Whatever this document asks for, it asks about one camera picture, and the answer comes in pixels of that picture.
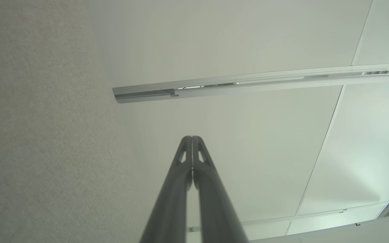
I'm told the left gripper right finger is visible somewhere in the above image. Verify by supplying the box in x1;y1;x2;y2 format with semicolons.
192;136;249;243

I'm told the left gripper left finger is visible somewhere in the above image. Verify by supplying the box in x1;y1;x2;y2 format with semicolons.
140;136;193;243

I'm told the grey metal partition post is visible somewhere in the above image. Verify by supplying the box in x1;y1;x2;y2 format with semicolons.
112;63;389;104

